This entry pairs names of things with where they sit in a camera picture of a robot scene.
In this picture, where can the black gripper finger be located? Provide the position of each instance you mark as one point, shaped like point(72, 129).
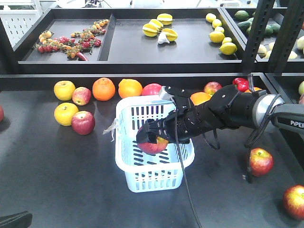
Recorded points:
point(19, 220)

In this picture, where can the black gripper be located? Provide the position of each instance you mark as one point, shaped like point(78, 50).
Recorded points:
point(189, 121)

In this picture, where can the light blue plastic basket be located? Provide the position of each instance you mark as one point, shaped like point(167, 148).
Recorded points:
point(147, 166)

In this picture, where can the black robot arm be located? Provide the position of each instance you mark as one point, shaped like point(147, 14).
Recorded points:
point(227, 108)

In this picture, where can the large red apple back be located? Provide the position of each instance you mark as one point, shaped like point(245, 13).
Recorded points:
point(151, 89)

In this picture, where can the orange back right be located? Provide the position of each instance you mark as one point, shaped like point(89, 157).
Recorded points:
point(129, 88)

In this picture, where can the black wood display table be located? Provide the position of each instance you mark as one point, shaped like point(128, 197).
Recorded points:
point(71, 181)

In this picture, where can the orange right middle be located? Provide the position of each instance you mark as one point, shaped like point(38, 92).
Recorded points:
point(199, 98)

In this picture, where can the orange back left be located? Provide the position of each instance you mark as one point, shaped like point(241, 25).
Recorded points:
point(103, 89)

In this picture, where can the dark red small apple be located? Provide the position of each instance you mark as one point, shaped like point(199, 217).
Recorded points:
point(83, 122)

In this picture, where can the pink red small apple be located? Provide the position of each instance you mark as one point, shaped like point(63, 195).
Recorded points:
point(81, 96)

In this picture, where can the yellow apple back left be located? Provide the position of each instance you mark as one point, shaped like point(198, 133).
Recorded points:
point(64, 112)

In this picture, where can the yellow apple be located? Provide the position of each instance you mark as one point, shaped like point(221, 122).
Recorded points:
point(64, 112)
point(63, 90)

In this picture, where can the white garlic bulb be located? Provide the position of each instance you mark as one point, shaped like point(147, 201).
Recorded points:
point(162, 38)

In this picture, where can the yellow apple far back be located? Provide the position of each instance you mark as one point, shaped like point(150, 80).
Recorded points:
point(63, 90)

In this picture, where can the raised black tray shelf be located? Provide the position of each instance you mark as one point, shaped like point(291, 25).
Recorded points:
point(126, 50)

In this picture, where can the red bell pepper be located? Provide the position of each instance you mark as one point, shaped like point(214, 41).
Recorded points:
point(241, 84)

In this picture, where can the red apple far corner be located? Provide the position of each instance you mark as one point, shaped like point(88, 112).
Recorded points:
point(1, 114)

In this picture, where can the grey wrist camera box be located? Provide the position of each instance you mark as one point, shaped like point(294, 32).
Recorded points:
point(164, 93)

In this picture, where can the black upright rack post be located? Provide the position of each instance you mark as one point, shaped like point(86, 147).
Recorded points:
point(262, 15)

